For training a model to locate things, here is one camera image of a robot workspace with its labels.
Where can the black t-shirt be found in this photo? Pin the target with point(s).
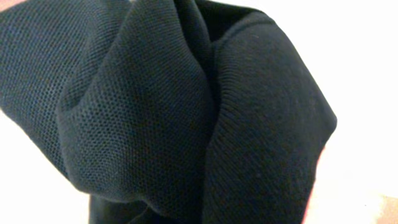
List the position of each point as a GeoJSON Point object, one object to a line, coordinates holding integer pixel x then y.
{"type": "Point", "coordinates": [167, 111]}

